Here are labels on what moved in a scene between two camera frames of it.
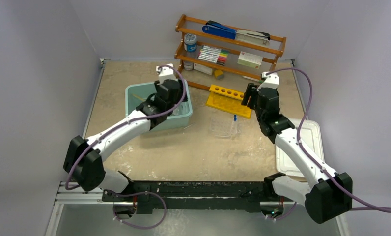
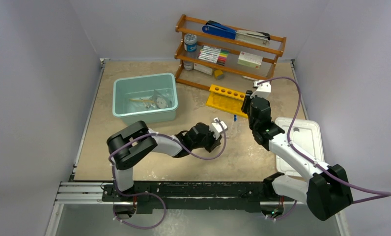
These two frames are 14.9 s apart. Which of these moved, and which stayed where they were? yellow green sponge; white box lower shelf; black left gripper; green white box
Moved: black left gripper
Stayed: green white box; white box lower shelf; yellow green sponge
